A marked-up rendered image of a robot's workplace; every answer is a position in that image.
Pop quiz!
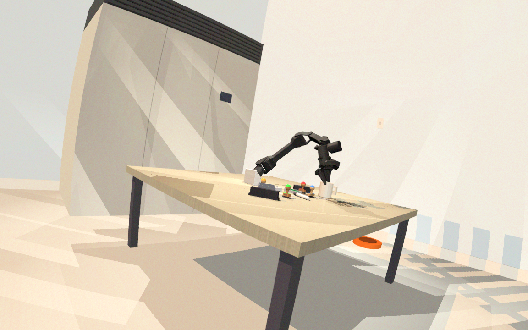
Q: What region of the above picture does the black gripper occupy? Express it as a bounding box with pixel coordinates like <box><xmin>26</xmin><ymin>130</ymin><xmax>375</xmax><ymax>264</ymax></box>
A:
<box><xmin>315</xmin><ymin>154</ymin><xmax>336</xmax><ymax>185</ymax></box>

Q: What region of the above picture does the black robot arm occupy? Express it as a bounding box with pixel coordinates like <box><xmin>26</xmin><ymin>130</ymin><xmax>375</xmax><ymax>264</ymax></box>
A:
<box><xmin>254</xmin><ymin>131</ymin><xmax>342</xmax><ymax>176</ymax></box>

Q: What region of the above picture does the white mug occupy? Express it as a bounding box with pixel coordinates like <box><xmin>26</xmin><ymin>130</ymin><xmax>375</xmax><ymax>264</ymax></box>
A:
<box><xmin>318</xmin><ymin>181</ymin><xmax>338</xmax><ymax>198</ymax></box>

